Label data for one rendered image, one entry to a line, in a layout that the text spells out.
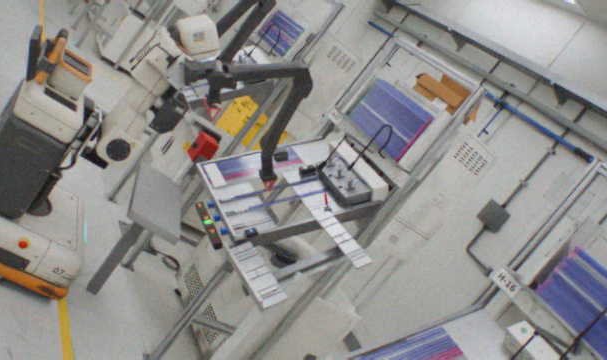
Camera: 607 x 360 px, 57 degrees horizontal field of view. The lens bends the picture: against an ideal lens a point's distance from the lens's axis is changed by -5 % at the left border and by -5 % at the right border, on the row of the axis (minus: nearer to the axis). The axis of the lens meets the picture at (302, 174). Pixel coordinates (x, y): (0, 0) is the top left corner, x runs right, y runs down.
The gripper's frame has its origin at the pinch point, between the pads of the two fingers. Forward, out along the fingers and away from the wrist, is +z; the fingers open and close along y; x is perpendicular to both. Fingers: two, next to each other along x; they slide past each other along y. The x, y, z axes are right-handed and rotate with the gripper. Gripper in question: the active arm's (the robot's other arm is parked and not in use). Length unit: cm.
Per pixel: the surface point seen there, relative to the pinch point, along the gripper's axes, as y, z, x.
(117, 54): 439, 65, 34
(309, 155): 22.9, 0.7, -30.8
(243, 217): -15.9, 1.0, 18.0
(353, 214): -31.8, 3.3, -29.6
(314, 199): -15.7, 1.2, -17.1
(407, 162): -34, -19, -56
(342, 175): -11.7, -5.5, -33.5
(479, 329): -117, 2, -38
